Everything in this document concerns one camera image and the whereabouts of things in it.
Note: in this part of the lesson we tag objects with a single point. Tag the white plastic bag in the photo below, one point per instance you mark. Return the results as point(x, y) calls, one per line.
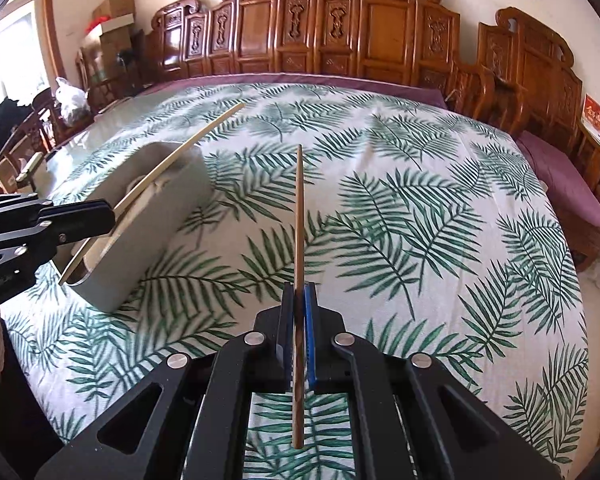
point(72, 101)

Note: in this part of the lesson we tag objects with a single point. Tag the large cream serving spoon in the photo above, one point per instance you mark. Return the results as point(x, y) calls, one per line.
point(155, 186)

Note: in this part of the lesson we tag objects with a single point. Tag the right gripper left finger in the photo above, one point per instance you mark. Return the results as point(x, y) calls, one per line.
point(187, 418)

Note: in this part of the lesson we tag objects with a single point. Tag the grey rectangular utensil tray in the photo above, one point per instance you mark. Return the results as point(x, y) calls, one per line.
point(116, 262)

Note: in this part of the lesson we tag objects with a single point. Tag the red card on shelf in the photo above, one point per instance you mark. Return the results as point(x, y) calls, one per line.
point(591, 115)

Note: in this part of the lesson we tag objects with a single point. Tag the cardboard boxes stack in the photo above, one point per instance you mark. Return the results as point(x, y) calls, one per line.
point(108, 33)

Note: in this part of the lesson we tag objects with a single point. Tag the carved wooden folding screen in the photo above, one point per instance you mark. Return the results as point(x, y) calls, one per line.
point(409, 42)

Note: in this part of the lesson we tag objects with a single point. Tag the palm leaf tablecloth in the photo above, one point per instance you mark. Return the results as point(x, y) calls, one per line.
point(426, 230)

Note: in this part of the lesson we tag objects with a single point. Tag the brown wooden chopstick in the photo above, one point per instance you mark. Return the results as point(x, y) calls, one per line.
point(298, 352)

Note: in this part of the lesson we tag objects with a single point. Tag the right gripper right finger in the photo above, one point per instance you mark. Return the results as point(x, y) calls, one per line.
point(411, 418)

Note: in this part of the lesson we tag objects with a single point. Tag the wooden armchair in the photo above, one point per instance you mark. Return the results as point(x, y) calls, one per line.
point(474, 91)

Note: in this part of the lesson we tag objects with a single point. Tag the cream chopstick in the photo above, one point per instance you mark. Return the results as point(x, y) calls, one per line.
point(137, 190)

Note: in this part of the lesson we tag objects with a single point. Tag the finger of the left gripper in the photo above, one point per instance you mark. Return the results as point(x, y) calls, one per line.
point(73, 222)

